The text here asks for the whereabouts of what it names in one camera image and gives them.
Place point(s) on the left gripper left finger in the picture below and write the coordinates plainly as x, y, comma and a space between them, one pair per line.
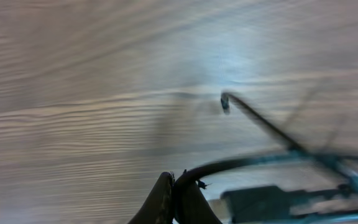
158, 206

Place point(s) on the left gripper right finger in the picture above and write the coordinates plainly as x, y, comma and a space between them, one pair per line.
191, 207

